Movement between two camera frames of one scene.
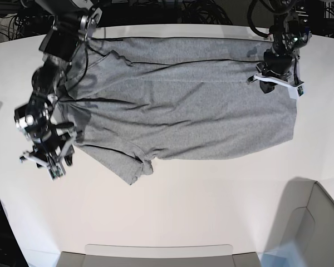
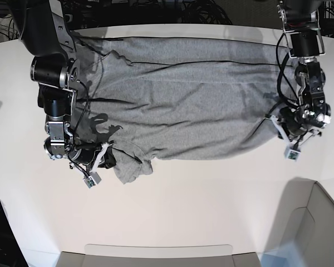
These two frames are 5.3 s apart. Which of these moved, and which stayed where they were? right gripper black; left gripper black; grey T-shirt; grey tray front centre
Moved: left gripper black; right gripper black
Stayed: grey T-shirt; grey tray front centre
